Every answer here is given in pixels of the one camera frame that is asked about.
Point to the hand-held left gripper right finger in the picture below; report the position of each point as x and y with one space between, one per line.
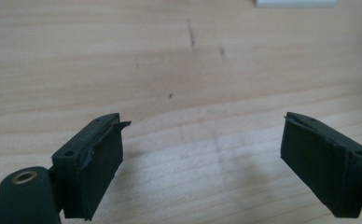
319 161

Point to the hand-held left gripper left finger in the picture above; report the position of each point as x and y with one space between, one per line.
92 161

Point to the white caterpillar picture book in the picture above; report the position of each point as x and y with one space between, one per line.
294 2

